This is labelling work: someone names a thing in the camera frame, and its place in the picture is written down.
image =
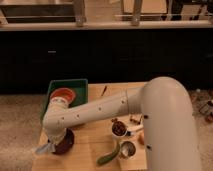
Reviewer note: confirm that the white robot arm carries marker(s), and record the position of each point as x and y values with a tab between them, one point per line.
171	140

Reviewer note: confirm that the orange bowl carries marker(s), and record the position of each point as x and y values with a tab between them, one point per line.
67	94

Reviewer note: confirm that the dark purple bowl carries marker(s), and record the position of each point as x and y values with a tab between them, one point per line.
65	144

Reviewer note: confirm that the green plastic tray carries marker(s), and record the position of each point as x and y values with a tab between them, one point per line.
79	86

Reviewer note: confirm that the small brown utensil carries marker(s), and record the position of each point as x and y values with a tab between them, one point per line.
135	120

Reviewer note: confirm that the white cup with dark contents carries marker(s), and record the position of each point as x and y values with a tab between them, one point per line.
119	129

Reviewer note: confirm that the silver metal cup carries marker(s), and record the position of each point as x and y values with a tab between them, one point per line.
128	149

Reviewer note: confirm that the green cucumber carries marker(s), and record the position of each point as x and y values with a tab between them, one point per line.
108	157

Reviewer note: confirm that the white-handled utensil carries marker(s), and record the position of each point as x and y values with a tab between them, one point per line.
133	129

